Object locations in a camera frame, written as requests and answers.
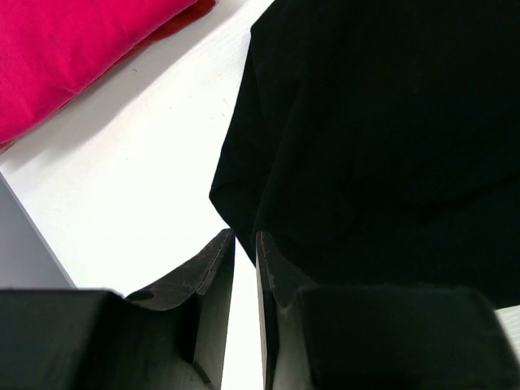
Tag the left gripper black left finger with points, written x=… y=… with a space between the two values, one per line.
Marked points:
x=171 y=334

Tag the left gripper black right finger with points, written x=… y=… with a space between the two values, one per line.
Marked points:
x=326 y=336

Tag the black t shirt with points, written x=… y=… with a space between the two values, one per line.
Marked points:
x=378 y=142

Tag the folded red t shirt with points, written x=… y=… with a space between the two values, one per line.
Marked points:
x=52 y=50

